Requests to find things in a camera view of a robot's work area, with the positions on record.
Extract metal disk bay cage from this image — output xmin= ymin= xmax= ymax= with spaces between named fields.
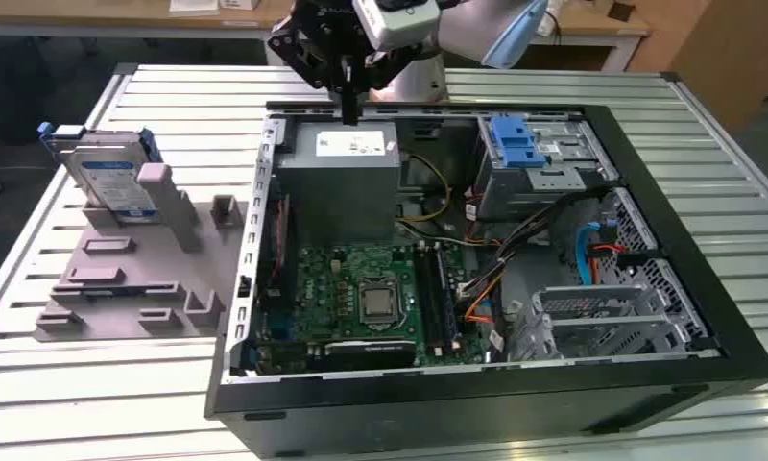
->
xmin=528 ymin=284 xmax=707 ymax=362

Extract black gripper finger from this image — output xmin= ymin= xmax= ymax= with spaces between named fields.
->
xmin=266 ymin=16 xmax=354 ymax=127
xmin=350 ymin=41 xmax=425 ymax=127

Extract wooden desk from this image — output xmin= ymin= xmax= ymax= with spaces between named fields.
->
xmin=0 ymin=0 xmax=655 ymax=73

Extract blue SATA wire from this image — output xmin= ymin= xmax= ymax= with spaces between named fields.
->
xmin=573 ymin=221 xmax=617 ymax=289

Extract black cable bundle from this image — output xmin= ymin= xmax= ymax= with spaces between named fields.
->
xmin=458 ymin=189 xmax=620 ymax=308

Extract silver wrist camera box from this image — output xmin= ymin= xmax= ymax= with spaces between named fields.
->
xmin=350 ymin=0 xmax=446 ymax=52

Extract black PC case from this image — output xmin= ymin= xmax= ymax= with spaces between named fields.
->
xmin=204 ymin=100 xmax=768 ymax=460

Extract white paper sheet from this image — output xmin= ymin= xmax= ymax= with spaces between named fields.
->
xmin=169 ymin=0 xmax=220 ymax=14

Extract black graphics card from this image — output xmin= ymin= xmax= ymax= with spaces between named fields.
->
xmin=304 ymin=338 xmax=418 ymax=372

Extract hard disk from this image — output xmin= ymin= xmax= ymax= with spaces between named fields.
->
xmin=37 ymin=122 xmax=161 ymax=225

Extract grey power supply unit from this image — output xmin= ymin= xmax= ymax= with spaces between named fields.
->
xmin=273 ymin=119 xmax=402 ymax=249

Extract grey parts rack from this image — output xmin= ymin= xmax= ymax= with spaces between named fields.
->
xmin=31 ymin=162 xmax=250 ymax=343

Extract blue drive latch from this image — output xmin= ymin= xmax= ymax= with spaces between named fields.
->
xmin=489 ymin=117 xmax=537 ymax=169

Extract metal optical drive cage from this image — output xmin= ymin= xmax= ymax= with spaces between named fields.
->
xmin=470 ymin=113 xmax=621 ymax=223

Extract yellow and black wires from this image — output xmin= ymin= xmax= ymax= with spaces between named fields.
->
xmin=397 ymin=152 xmax=454 ymax=226

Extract orange wires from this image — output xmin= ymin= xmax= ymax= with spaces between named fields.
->
xmin=462 ymin=287 xmax=498 ymax=328

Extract silver CPU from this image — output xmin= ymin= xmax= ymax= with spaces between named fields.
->
xmin=362 ymin=286 xmax=400 ymax=322

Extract CPU socket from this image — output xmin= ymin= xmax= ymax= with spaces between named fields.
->
xmin=356 ymin=275 xmax=408 ymax=334

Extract green motherboard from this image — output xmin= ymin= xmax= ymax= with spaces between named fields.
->
xmin=254 ymin=242 xmax=492 ymax=374

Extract multicolour power wire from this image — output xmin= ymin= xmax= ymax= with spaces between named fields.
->
xmin=585 ymin=242 xmax=661 ymax=289

